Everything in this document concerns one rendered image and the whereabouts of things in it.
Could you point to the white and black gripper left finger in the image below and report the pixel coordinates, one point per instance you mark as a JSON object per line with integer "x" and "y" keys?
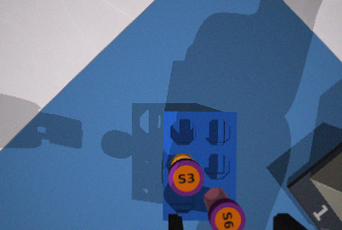
{"x": 175, "y": 222}

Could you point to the blue bench mat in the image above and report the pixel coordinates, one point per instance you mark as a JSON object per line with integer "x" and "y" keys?
{"x": 93, "y": 158}

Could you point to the blue tube rack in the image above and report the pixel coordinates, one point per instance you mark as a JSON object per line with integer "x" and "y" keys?
{"x": 212, "y": 144}

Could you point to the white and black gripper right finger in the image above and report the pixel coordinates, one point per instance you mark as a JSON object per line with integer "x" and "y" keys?
{"x": 283, "y": 221}

